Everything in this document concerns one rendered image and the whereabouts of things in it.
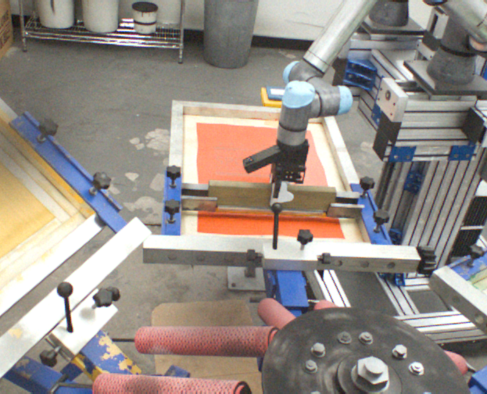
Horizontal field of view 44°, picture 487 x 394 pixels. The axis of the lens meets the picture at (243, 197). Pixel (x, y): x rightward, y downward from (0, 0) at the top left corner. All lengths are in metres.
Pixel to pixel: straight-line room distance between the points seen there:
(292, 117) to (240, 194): 0.28
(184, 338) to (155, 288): 1.76
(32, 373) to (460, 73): 1.47
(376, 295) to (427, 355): 1.73
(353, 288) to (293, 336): 1.78
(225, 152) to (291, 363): 1.19
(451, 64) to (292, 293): 0.96
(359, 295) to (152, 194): 1.34
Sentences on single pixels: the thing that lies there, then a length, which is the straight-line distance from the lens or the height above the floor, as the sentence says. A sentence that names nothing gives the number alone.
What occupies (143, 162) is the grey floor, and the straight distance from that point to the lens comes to 3.67.
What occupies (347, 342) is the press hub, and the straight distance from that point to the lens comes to 0.94.
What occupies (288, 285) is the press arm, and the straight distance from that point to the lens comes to 1.39.
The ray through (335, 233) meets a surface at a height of 0.96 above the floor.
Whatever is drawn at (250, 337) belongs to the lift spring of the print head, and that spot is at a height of 1.24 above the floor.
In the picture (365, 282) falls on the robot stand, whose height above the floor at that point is 0.21.
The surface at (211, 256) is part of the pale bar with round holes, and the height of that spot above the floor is 1.02.
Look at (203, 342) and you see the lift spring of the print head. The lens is 1.06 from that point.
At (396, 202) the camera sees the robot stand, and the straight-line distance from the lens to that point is 2.55.
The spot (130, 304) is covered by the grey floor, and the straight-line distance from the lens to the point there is 2.76.
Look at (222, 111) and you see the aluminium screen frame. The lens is 2.18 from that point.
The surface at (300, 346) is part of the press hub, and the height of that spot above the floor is 1.31.
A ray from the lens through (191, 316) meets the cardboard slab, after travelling 2.69.
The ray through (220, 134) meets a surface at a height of 0.96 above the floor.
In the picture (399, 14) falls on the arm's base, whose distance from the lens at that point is 2.42.
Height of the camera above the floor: 1.99
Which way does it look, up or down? 35 degrees down
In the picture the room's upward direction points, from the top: 8 degrees clockwise
